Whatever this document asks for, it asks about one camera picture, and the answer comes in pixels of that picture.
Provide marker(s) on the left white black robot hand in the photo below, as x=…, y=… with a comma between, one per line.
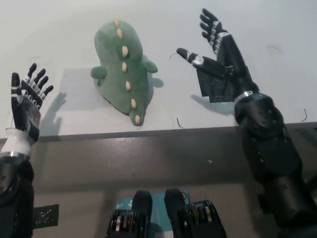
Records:
x=26, y=116

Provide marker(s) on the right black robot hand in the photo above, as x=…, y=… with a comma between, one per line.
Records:
x=232, y=62

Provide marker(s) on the green plush dinosaur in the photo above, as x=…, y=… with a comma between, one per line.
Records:
x=114, y=62

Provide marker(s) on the black tape patch on table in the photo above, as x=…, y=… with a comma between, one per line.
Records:
x=215, y=89

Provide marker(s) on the grey tape square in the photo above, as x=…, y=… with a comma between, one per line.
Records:
x=76, y=89

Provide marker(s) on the black teal robot torso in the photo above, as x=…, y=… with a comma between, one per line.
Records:
x=143, y=215

